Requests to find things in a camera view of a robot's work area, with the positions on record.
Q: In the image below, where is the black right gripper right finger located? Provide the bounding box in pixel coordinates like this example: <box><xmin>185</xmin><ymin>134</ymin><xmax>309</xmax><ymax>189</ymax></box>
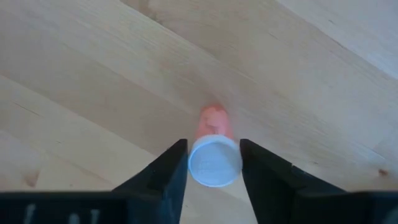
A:
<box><xmin>239</xmin><ymin>139</ymin><xmax>398</xmax><ymax>224</ymax></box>

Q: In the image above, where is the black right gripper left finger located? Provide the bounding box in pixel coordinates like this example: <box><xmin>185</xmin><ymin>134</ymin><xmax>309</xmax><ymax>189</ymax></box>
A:
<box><xmin>0</xmin><ymin>139</ymin><xmax>188</xmax><ymax>224</ymax></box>

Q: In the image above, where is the small red pill bottle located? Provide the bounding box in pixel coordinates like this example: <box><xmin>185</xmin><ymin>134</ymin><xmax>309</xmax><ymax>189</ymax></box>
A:
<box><xmin>188</xmin><ymin>104</ymin><xmax>243</xmax><ymax>188</ymax></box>

